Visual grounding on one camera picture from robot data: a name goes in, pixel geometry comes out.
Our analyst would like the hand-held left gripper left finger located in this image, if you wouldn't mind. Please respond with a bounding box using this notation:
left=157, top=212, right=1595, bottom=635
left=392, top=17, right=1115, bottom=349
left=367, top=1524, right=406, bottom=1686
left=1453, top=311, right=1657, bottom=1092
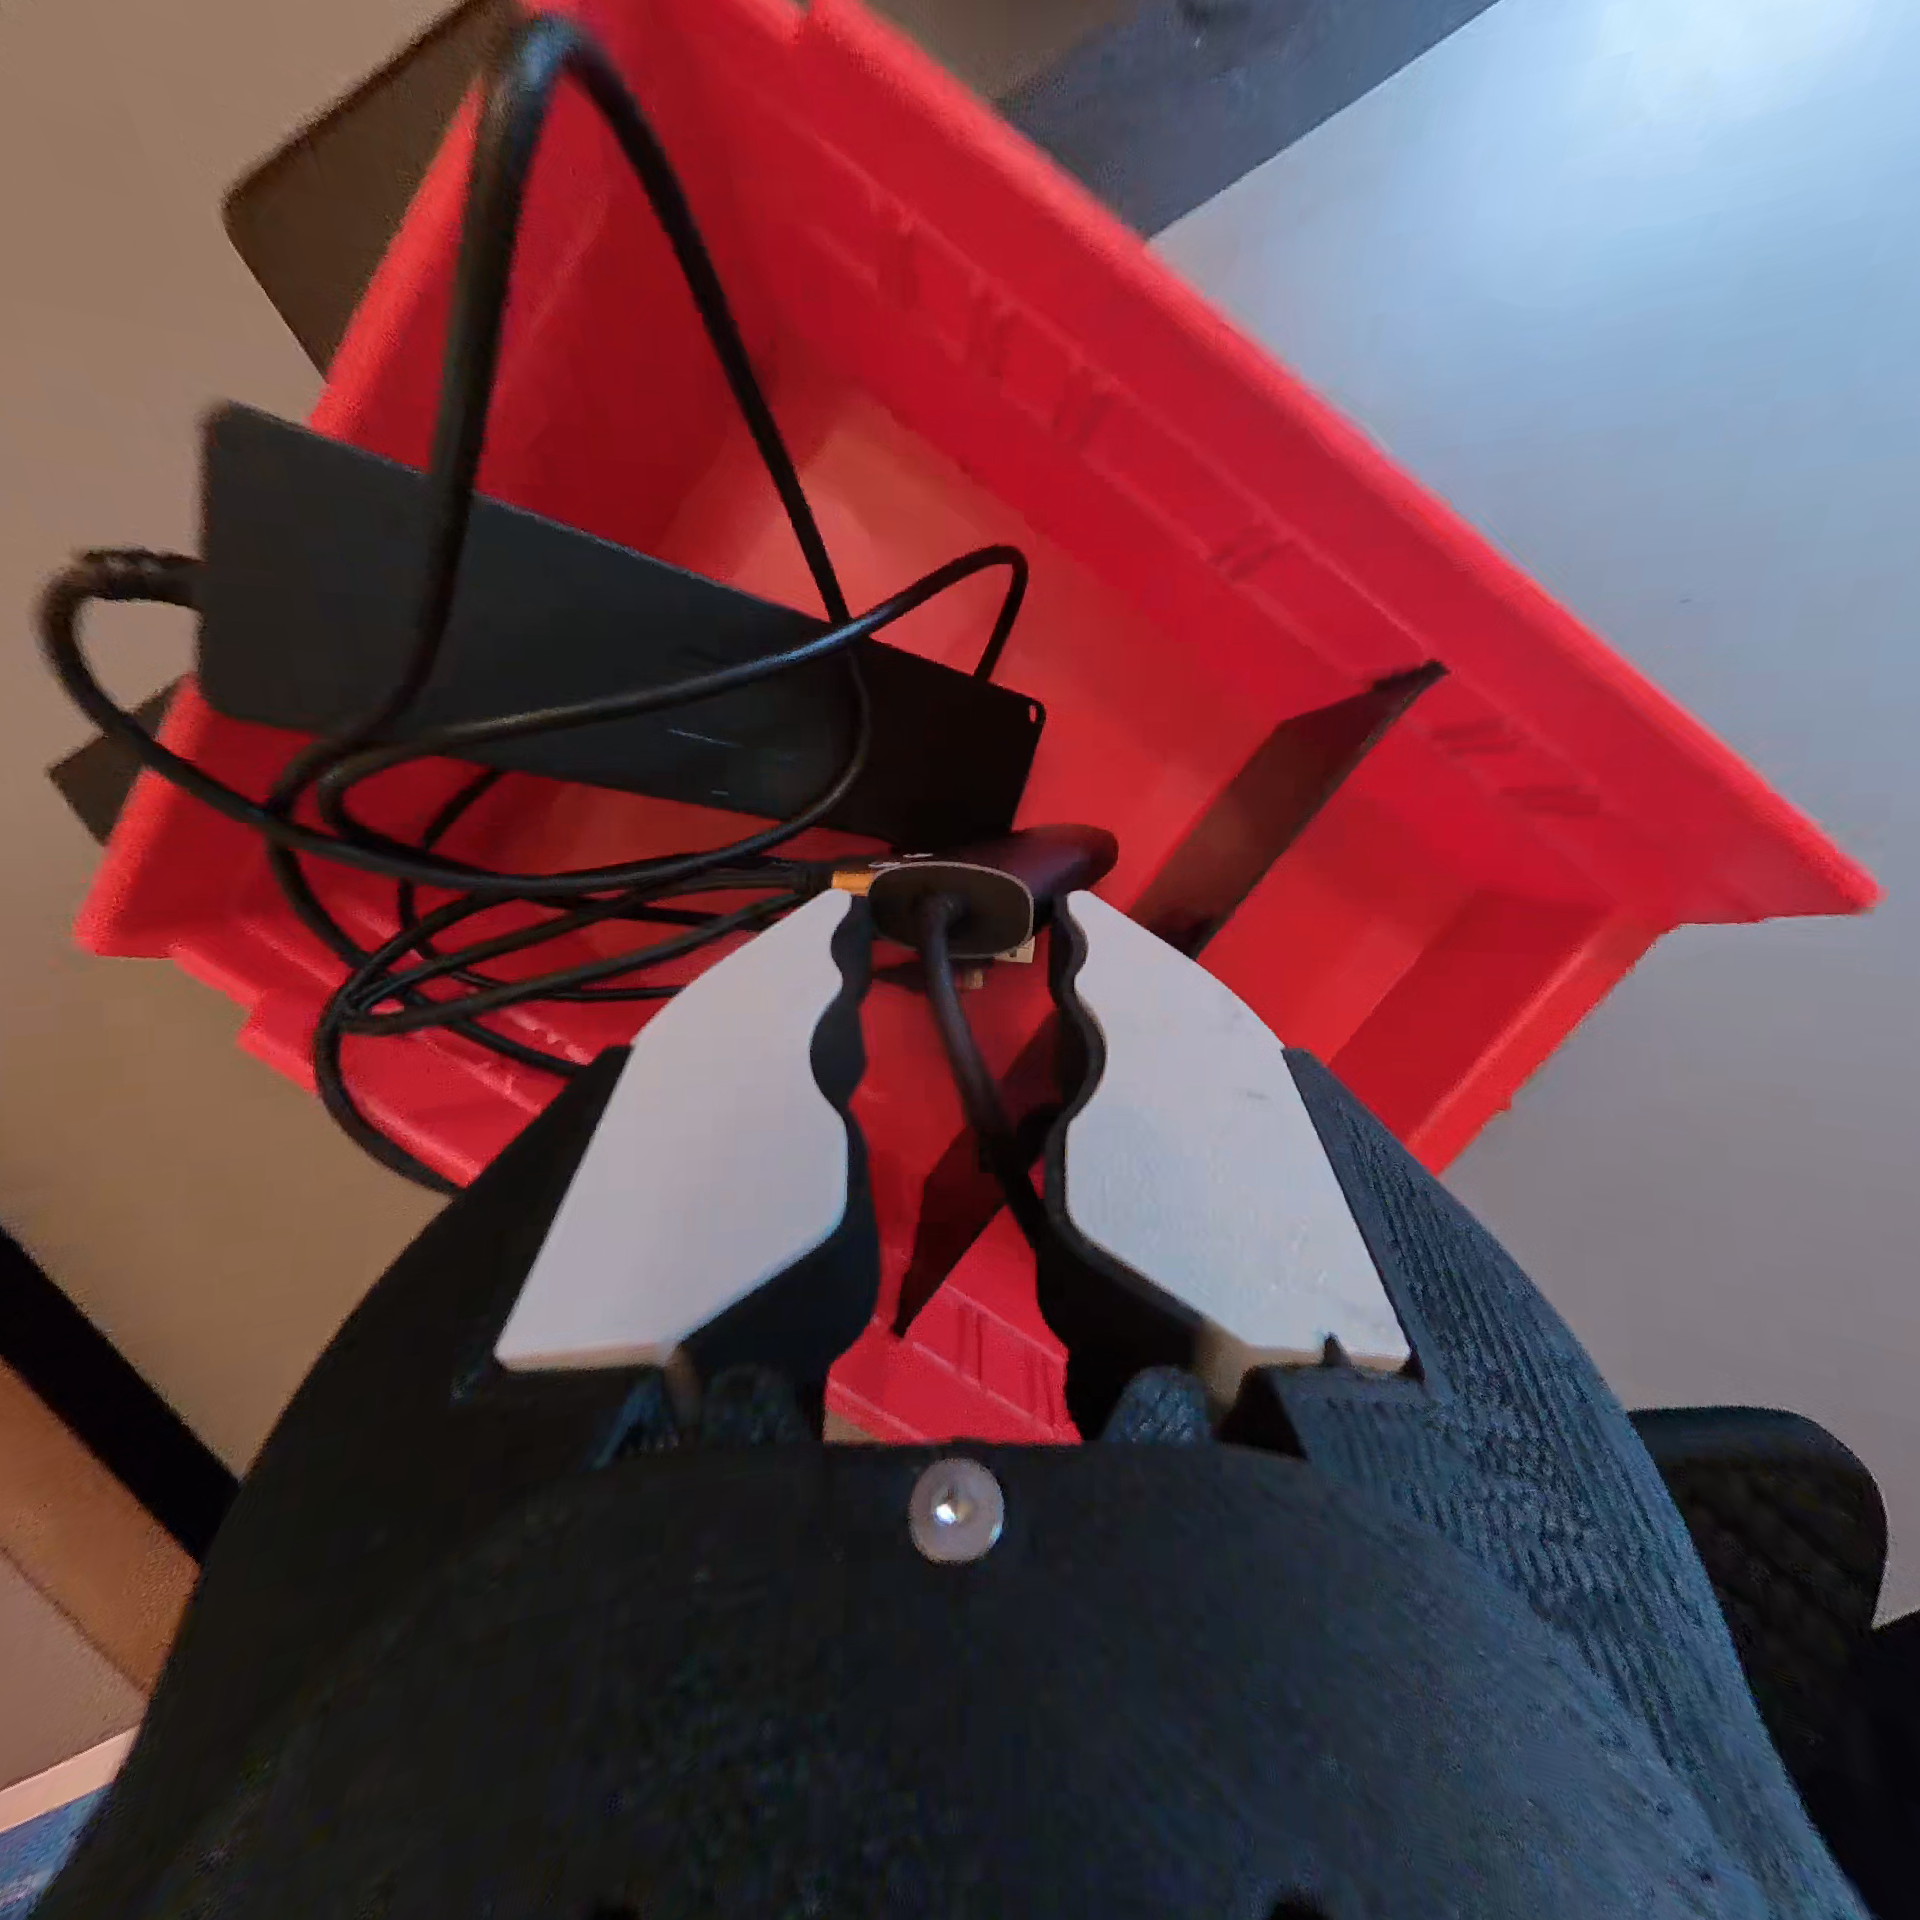
left=492, top=891, right=883, bottom=1432

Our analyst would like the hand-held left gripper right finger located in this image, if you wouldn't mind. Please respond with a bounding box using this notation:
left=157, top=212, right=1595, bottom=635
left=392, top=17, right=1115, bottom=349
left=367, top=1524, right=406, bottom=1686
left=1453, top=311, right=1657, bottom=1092
left=1040, top=888, right=1415, bottom=1437

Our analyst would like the black usb hub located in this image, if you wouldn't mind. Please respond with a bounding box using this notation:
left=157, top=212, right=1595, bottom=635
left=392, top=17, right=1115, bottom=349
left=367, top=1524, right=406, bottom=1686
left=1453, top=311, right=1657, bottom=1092
left=195, top=401, right=1047, bottom=845

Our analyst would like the red plastic bin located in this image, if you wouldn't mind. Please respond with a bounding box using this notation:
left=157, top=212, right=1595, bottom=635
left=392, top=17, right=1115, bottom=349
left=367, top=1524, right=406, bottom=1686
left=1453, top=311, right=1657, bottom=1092
left=75, top=0, right=1880, bottom=1449

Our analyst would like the thick black hub cable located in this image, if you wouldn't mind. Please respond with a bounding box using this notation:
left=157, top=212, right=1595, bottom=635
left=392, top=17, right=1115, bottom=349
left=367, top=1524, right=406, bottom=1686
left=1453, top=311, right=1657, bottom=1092
left=36, top=547, right=840, bottom=902

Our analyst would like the black bin divider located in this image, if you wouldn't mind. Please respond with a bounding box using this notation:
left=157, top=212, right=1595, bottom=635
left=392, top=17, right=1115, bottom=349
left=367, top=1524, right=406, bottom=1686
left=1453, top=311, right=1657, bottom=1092
left=892, top=661, right=1451, bottom=1337

